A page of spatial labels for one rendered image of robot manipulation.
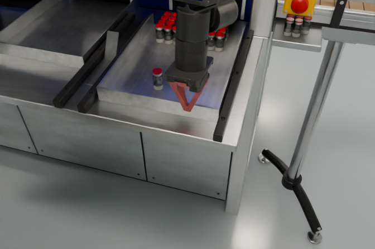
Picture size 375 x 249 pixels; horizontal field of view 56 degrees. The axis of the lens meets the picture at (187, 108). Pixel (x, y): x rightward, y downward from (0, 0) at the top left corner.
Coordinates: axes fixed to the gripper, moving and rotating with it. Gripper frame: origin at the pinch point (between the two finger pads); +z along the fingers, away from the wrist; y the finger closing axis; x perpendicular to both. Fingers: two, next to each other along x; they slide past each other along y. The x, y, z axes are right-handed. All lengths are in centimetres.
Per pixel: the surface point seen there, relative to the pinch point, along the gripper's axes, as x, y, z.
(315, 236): -44, 49, 82
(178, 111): 2.1, 0.8, 2.2
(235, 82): -7.0, 12.2, -0.8
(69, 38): 39.2, 19.6, 0.0
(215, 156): 1, 44, 49
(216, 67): -1.1, 19.0, -0.1
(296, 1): -16.1, 30.7, -14.6
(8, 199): 89, 27, 88
